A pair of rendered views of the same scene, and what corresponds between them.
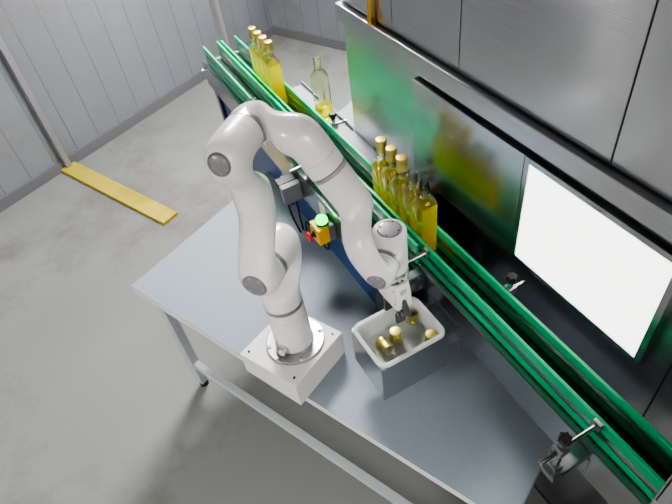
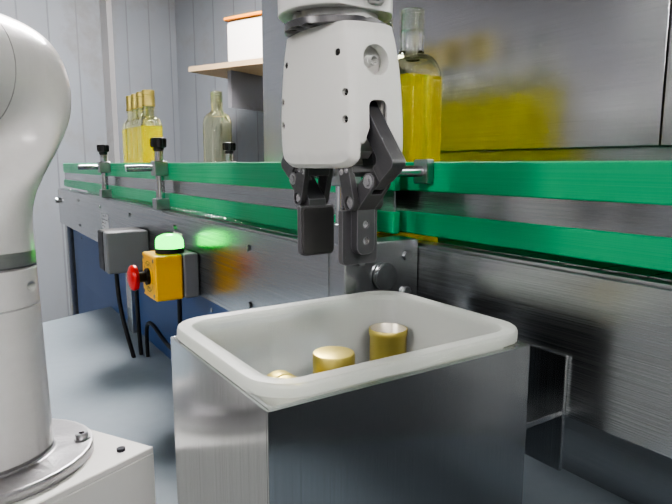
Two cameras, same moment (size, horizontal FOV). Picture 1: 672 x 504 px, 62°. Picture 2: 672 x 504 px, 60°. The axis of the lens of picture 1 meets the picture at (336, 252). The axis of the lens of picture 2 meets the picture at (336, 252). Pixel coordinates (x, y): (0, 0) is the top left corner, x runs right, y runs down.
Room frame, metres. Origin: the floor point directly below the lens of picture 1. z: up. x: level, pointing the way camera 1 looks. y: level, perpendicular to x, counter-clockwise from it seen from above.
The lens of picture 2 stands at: (0.53, -0.05, 1.13)
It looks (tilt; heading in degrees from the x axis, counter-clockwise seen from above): 9 degrees down; 349
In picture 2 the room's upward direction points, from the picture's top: straight up
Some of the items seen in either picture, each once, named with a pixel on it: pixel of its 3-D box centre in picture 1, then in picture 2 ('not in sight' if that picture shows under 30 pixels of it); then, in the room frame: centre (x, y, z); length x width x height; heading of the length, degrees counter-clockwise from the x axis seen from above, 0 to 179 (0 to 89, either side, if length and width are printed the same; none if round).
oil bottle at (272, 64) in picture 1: (274, 73); (150, 142); (2.24, 0.14, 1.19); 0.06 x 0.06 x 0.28; 22
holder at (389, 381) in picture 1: (407, 343); (373, 426); (0.96, -0.17, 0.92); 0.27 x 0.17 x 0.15; 112
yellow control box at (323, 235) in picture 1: (322, 230); (169, 275); (1.47, 0.03, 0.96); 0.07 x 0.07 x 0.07; 22
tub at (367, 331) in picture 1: (398, 338); (346, 377); (0.95, -0.14, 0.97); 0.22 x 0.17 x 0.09; 112
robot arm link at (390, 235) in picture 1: (390, 248); not in sight; (0.97, -0.13, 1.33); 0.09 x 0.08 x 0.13; 152
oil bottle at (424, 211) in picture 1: (424, 222); (409, 143); (1.22, -0.28, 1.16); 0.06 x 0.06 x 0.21; 23
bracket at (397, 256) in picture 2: (409, 284); (376, 273); (1.11, -0.21, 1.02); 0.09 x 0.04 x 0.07; 112
